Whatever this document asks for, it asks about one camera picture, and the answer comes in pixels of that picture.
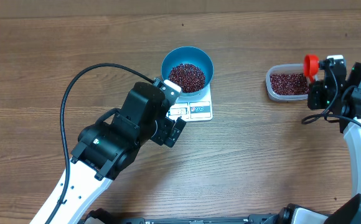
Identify red adzuki beans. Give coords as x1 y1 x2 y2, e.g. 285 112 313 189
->
270 73 308 95

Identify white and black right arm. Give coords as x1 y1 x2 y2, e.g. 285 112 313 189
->
266 55 361 223

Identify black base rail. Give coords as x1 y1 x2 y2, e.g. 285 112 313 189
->
78 208 293 224

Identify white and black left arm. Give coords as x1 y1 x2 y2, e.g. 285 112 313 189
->
32 80 186 223

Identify red scoop with blue handle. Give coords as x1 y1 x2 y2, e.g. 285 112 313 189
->
303 54 319 83

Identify white digital kitchen scale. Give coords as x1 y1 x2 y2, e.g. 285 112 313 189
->
167 85 213 122

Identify blue bowl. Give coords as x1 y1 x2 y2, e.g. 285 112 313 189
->
161 46 214 96

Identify clear plastic food container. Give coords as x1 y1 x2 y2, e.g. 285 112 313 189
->
265 63 308 102

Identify red beans in bowl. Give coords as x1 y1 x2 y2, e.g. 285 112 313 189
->
168 63 205 93

